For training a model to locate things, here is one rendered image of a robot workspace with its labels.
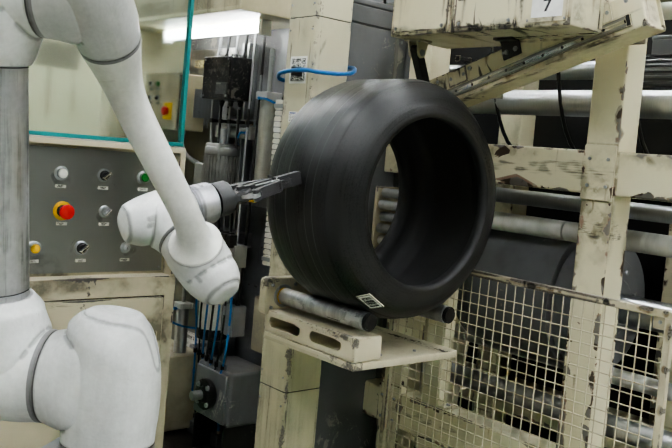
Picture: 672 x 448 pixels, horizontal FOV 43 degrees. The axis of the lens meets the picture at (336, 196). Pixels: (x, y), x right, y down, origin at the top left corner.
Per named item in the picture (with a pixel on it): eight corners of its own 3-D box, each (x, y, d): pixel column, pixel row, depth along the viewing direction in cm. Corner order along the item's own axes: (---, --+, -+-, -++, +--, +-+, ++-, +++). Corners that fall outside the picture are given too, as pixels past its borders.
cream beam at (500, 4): (388, 37, 243) (393, -15, 242) (447, 49, 259) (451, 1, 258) (569, 25, 197) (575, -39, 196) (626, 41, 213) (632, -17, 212)
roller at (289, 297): (291, 296, 228) (280, 307, 226) (284, 283, 226) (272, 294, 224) (380, 323, 201) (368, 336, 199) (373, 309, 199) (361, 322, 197)
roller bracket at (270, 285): (257, 312, 224) (260, 276, 223) (367, 305, 250) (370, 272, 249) (264, 315, 221) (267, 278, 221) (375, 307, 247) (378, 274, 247)
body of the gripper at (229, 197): (220, 185, 176) (256, 176, 182) (199, 182, 182) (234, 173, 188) (225, 220, 178) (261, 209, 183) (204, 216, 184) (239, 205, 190)
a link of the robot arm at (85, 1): (152, 14, 138) (72, 9, 140) (128, -81, 124) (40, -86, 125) (131, 70, 130) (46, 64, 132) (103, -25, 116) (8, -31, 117)
